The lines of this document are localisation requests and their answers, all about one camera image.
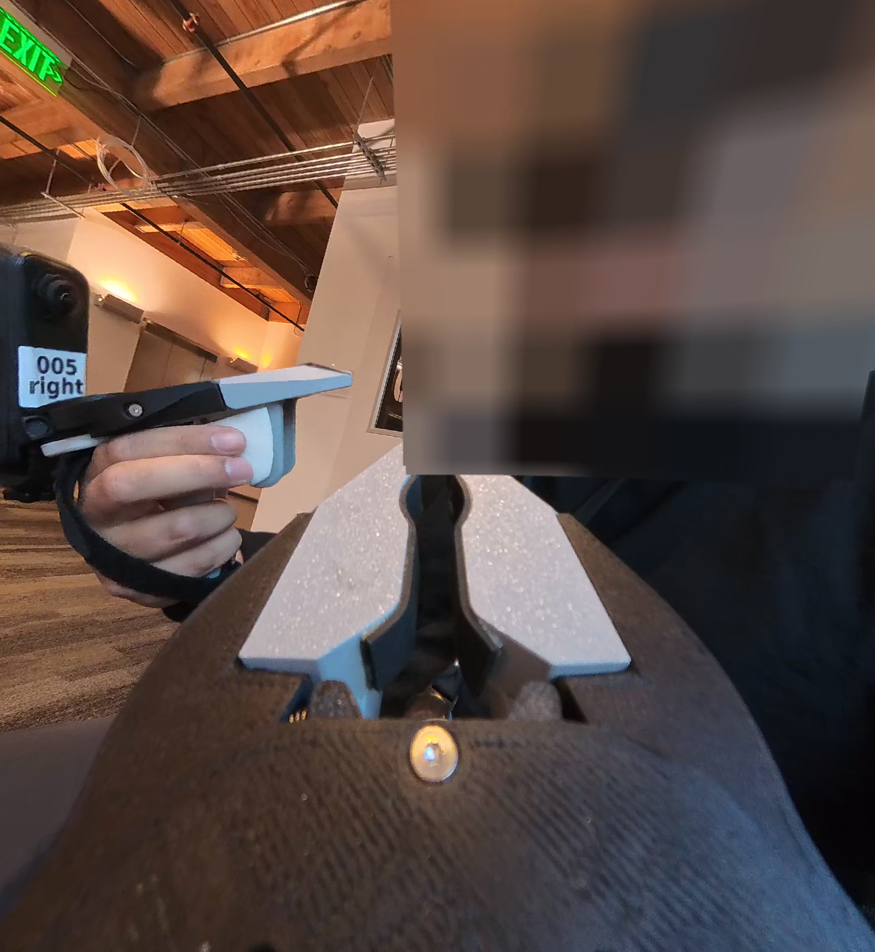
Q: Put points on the person's black clothing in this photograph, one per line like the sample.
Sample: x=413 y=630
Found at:
x=780 y=595

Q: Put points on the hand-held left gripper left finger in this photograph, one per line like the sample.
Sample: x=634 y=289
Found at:
x=318 y=595

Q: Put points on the framed wall picture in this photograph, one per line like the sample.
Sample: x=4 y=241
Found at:
x=387 y=387

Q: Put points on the person's right hand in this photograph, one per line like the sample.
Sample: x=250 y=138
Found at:
x=155 y=506

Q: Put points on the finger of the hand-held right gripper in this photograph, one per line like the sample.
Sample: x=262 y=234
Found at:
x=289 y=381

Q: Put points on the green exit sign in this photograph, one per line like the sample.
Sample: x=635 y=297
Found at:
x=24 y=48

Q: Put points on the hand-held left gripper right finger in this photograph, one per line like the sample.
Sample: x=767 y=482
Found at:
x=549 y=587

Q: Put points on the wall light fixture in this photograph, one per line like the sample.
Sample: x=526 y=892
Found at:
x=242 y=364
x=121 y=306

